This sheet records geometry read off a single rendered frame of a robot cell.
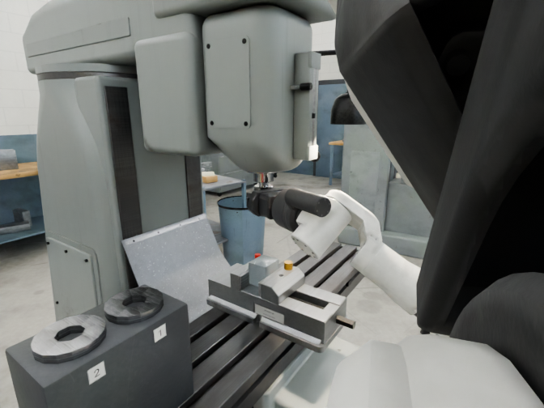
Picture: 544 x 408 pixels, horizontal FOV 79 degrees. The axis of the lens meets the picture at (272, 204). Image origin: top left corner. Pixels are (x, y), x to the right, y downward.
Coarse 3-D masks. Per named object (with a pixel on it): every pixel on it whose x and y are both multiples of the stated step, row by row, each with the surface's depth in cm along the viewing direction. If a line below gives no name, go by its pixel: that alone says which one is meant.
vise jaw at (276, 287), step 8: (280, 272) 84; (288, 272) 84; (296, 272) 85; (264, 280) 80; (272, 280) 80; (280, 280) 80; (288, 280) 81; (296, 280) 83; (304, 280) 86; (264, 288) 78; (272, 288) 76; (280, 288) 78; (288, 288) 79; (296, 288) 83; (264, 296) 78; (272, 296) 77; (280, 296) 77
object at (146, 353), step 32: (64, 320) 49; (96, 320) 49; (128, 320) 50; (160, 320) 52; (32, 352) 44; (64, 352) 43; (96, 352) 44; (128, 352) 48; (160, 352) 53; (32, 384) 41; (64, 384) 41; (96, 384) 44; (128, 384) 48; (160, 384) 54; (192, 384) 60
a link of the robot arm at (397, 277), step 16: (384, 256) 55; (400, 256) 56; (368, 272) 56; (384, 272) 54; (400, 272) 54; (416, 272) 54; (384, 288) 55; (400, 288) 53; (400, 304) 54; (416, 304) 52
